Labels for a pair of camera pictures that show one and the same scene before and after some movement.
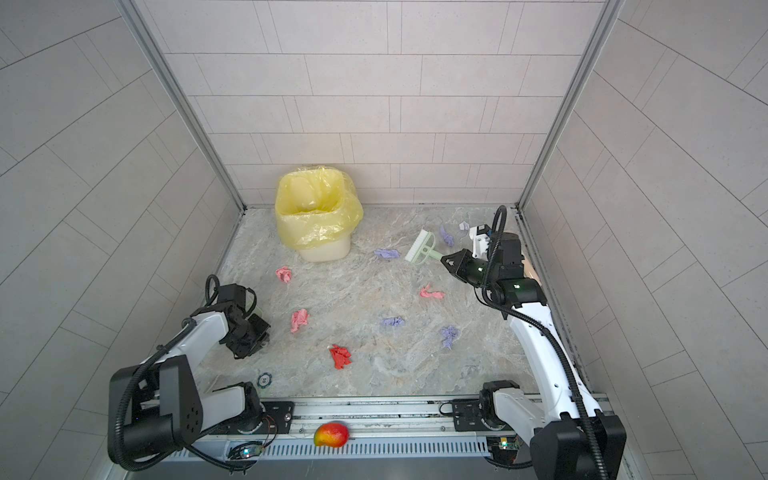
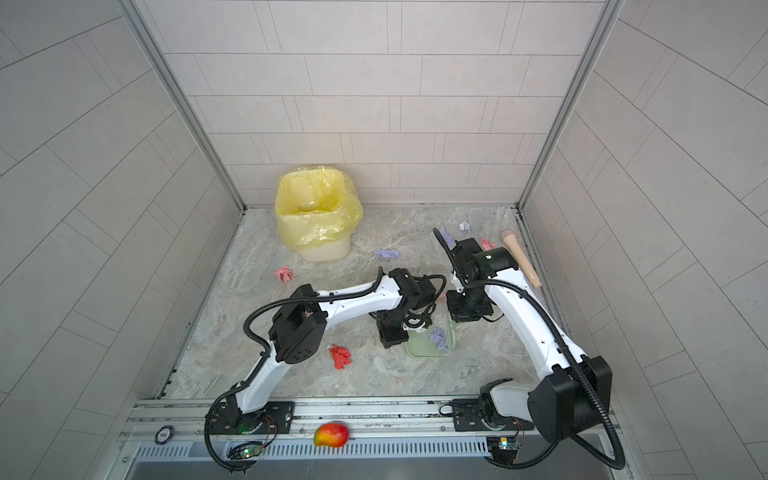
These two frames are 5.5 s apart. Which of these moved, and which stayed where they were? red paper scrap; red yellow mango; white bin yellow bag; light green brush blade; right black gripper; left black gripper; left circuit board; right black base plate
Moved: light green brush blade; left black gripper; right black gripper
Stayed: red yellow mango; left circuit board; red paper scrap; white bin yellow bag; right black base plate
